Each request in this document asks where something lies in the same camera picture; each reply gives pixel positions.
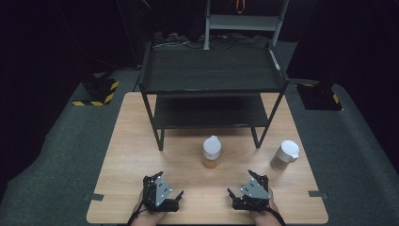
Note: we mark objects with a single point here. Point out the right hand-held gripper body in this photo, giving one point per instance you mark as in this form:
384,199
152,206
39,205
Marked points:
254,192

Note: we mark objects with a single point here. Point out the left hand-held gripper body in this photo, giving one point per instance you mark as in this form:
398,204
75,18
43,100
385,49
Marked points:
163,190

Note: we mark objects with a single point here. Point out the brown spice jar white lid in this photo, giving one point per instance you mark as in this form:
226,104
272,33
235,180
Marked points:
284,155

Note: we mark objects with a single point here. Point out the orange spice jar white lid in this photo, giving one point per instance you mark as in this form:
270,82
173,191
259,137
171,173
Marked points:
211,150

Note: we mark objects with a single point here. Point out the black two-tier shelf rack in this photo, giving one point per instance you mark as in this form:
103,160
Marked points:
213,70

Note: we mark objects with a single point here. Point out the person's right hand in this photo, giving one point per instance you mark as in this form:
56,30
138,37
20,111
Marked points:
266,216

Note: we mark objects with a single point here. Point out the person's left hand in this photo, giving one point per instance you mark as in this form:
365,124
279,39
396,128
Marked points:
147,216

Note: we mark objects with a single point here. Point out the grey tape piece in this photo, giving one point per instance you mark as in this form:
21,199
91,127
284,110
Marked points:
317,194
94,197

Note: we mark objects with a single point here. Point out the black base with hazard stripes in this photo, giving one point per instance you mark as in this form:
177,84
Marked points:
98,89
318,97

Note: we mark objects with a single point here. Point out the grey metal stand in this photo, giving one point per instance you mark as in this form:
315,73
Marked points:
243,22

